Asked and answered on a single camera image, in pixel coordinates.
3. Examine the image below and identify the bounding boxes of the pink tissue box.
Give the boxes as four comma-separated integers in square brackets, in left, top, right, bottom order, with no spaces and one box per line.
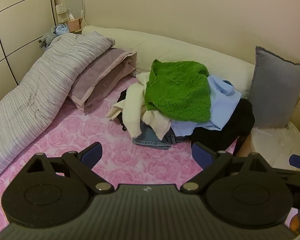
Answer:
[67,14,83,32]

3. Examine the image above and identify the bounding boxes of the white round table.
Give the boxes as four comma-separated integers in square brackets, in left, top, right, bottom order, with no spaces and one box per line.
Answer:
[250,120,300,173]

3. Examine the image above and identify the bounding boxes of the grey square cushion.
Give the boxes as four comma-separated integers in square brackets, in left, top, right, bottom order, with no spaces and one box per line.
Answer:
[249,46,300,130]

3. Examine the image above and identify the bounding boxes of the light blue shirt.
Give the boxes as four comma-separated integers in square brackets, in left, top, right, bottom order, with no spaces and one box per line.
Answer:
[170,75,242,137]

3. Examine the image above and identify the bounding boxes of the blue cloth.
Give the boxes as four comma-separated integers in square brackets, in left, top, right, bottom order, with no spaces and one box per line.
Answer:
[55,24,70,35]

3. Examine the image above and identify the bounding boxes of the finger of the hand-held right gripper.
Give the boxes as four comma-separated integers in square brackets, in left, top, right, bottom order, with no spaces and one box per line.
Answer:
[289,154,300,173]

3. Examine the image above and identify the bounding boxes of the grey striped quilt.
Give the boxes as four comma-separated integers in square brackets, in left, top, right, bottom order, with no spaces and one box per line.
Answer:
[0,31,115,184]

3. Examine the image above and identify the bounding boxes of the pink floral blanket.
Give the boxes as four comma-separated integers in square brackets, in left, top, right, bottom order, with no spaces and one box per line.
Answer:
[0,75,243,230]

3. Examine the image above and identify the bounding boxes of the cream wardrobe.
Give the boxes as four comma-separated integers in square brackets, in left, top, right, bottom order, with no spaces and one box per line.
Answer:
[0,0,59,110]

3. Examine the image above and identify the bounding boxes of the grey and blue clothes heap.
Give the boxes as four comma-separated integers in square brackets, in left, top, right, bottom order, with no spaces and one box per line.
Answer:
[38,26,58,48]

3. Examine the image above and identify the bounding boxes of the white small shelf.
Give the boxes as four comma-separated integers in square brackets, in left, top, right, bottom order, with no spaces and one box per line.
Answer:
[55,3,68,25]

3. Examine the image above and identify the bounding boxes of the cream sweater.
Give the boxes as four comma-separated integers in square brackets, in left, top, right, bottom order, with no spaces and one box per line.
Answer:
[105,72,172,140]

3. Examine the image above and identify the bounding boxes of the oval mirror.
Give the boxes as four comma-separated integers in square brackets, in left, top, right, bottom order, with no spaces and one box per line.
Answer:
[66,0,86,25]

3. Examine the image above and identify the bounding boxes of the mauve pillow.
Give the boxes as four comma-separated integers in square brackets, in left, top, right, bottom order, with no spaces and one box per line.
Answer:
[68,47,137,112]

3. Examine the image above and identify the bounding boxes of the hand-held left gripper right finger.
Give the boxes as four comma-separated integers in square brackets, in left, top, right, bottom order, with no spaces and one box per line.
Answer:
[181,142,285,193]

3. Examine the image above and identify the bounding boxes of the green knit sweater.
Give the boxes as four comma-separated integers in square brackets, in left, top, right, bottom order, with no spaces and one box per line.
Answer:
[144,59,212,123]

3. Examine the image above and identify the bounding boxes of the blue jeans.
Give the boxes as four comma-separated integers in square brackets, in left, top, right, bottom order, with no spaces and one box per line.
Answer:
[132,121,188,150]

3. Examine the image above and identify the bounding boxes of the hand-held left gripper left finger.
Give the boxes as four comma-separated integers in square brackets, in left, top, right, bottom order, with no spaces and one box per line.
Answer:
[22,142,113,193]

